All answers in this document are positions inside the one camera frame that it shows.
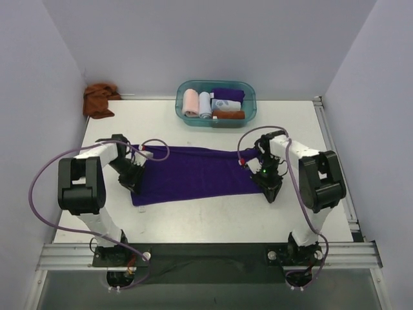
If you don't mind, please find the purple folded towel in basket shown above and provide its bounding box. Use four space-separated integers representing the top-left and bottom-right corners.
210 88 245 103

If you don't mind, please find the brown crumpled towel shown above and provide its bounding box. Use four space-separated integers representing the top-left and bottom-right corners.
83 83 121 119

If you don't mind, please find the aluminium right side rail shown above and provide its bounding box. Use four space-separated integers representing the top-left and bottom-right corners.
312 95 368 242

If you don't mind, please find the teal plastic basket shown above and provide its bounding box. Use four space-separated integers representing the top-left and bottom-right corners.
175 80 257 128

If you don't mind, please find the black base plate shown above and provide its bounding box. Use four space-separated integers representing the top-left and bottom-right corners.
92 242 323 287

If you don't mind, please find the light blue rolled towel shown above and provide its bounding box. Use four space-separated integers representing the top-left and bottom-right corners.
199 92 212 119

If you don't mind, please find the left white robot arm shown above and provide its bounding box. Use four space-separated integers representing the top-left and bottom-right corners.
57 134 152 266

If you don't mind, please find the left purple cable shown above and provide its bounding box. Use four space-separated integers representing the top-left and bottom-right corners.
28 138 171 290

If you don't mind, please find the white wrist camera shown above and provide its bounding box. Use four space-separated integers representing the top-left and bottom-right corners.
246 158 262 174
132 145 153 167

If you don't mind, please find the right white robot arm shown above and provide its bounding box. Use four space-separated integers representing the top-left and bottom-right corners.
247 130 347 265

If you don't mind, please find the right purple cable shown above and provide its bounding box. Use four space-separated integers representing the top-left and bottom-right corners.
237 126 330 288

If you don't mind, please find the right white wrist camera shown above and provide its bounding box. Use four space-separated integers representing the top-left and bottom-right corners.
246 158 262 174

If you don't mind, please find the brown rolled towel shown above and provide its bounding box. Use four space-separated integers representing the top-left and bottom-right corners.
212 110 245 119

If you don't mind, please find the aluminium front rail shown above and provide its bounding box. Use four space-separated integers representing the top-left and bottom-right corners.
36 242 383 271

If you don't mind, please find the purple cable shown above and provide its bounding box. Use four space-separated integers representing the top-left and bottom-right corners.
237 126 330 288
28 138 171 290

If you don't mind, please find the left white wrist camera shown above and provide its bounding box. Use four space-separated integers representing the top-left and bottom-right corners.
132 145 153 167

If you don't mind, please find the aluminium rail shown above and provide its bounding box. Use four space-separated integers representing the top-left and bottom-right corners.
312 95 368 242
36 242 383 271

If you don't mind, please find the purple towel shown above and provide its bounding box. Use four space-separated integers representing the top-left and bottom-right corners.
210 88 245 103
131 146 261 207

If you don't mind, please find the white patterned rolled towel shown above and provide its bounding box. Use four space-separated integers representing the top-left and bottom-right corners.
211 99 241 111

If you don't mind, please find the pink rolled towel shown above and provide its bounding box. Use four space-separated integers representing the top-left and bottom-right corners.
182 88 199 118

